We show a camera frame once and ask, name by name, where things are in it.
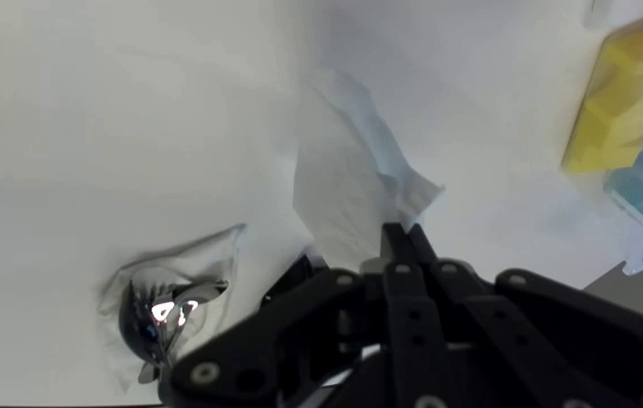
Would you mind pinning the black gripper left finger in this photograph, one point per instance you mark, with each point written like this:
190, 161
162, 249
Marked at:
295, 274

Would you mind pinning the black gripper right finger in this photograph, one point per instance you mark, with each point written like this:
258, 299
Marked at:
405, 244

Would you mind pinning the white napkin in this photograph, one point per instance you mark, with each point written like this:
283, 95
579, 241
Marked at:
351, 172

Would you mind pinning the clear bag with metal cutlery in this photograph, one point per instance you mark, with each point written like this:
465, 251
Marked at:
154, 307

